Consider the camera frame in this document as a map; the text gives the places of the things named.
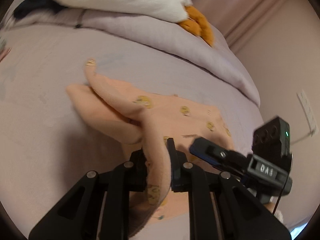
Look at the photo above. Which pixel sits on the white wall socket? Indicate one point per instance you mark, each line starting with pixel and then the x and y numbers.
pixel 309 114

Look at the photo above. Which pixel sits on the dark navy garment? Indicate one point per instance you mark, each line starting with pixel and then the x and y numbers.
pixel 28 6

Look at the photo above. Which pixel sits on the orange cartoon print garment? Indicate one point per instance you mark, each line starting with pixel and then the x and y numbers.
pixel 138 119

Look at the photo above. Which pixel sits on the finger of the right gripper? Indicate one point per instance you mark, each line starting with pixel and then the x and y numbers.
pixel 217 156

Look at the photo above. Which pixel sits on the pink curtain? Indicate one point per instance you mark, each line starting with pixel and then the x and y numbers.
pixel 238 20

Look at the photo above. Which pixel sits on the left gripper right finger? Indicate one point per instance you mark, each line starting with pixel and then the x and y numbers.
pixel 222 206

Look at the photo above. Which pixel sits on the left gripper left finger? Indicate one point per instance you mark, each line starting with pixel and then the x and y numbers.
pixel 97 206

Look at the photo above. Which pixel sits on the lilac folded duvet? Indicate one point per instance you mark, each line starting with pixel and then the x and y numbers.
pixel 168 37

